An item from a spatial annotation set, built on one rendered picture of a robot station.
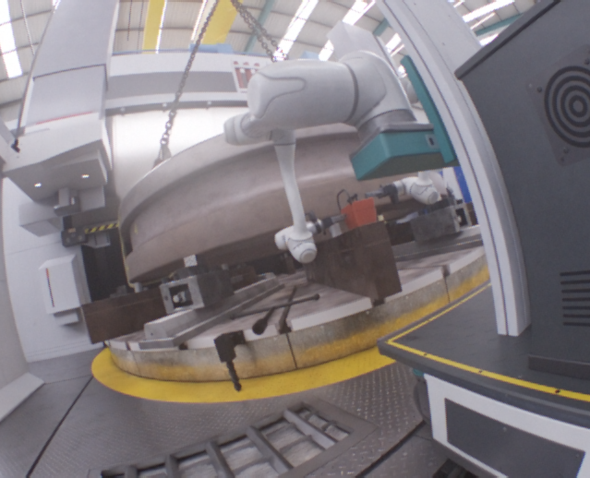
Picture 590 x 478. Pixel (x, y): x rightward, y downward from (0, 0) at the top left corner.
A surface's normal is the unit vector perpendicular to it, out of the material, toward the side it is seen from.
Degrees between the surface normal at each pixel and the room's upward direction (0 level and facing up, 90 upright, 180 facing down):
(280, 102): 134
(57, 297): 90
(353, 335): 90
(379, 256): 90
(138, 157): 90
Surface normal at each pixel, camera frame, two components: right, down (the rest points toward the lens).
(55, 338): 0.47, -0.19
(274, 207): -0.02, -0.07
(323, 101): 0.36, 0.65
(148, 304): 0.76, -0.25
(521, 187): -0.94, 0.24
